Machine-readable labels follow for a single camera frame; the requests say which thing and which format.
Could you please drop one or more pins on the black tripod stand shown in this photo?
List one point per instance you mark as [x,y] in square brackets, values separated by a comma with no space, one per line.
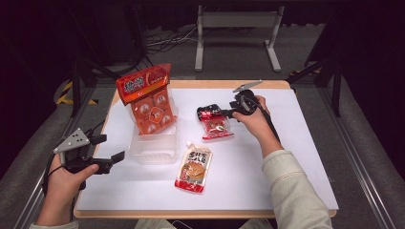
[336,92]
[75,89]

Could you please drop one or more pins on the orange packet with red label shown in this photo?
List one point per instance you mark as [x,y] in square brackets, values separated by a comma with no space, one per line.
[140,86]

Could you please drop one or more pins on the red and black snack packet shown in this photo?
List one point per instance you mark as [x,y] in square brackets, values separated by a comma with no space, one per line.
[215,125]

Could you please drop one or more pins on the yellow and black floor tape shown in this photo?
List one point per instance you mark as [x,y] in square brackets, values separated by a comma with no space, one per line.
[63,95]

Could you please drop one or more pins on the white sauce pouch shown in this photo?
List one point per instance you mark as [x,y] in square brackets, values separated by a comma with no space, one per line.
[192,168]

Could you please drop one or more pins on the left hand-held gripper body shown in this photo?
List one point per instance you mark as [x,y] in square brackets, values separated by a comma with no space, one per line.
[71,141]

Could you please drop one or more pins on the grey metal stand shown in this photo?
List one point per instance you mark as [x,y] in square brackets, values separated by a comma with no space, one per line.
[237,19]

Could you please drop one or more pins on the aluminium frame rail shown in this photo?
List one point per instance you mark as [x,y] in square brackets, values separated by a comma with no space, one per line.
[353,152]
[31,203]

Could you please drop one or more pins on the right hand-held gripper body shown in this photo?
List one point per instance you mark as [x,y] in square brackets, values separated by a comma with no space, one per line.
[245,103]

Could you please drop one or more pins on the clear plastic storage box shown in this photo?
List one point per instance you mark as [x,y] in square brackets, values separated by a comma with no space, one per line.
[154,148]

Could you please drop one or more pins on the orange packet of cubes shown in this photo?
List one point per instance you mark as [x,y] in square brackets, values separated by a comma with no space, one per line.
[153,116]

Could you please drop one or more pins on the person's right hand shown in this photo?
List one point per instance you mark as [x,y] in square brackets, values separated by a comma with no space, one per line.
[259,124]

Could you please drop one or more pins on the person's left hand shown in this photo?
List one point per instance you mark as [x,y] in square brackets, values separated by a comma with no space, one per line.
[63,184]

